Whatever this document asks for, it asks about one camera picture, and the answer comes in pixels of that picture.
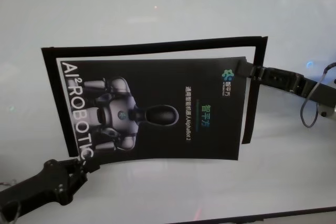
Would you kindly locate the black tape frame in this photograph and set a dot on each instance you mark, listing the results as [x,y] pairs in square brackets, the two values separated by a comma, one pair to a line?
[157,48]

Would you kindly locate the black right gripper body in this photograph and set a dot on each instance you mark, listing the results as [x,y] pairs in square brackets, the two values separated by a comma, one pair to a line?
[288,82]

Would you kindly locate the black robot print poster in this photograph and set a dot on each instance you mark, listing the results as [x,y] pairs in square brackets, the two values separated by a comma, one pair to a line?
[157,90]

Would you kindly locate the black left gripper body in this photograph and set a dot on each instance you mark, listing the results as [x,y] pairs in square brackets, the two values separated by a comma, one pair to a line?
[52,182]

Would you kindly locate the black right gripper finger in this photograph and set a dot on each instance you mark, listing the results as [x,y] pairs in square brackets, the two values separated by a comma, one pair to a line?
[244,69]

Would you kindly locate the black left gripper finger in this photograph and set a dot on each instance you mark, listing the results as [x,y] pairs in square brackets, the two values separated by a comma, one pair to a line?
[92,166]

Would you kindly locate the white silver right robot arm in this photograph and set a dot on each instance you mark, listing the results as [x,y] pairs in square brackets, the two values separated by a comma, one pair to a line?
[326,110]

